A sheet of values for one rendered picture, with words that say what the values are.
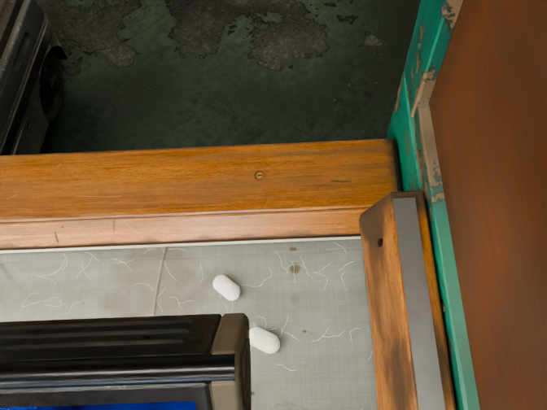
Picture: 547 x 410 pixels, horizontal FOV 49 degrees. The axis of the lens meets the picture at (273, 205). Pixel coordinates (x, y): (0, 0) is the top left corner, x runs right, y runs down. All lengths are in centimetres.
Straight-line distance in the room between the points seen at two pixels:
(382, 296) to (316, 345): 11
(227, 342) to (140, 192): 44
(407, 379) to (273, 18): 147
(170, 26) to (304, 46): 41
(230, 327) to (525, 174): 21
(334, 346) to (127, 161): 33
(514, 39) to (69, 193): 52
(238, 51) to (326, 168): 113
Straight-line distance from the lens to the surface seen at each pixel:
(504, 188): 44
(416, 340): 55
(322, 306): 67
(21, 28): 155
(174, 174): 72
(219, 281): 67
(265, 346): 64
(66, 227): 74
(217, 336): 31
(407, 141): 68
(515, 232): 43
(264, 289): 68
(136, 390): 29
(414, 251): 57
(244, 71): 176
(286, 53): 180
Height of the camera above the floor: 139
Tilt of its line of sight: 65 degrees down
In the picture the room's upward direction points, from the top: 5 degrees counter-clockwise
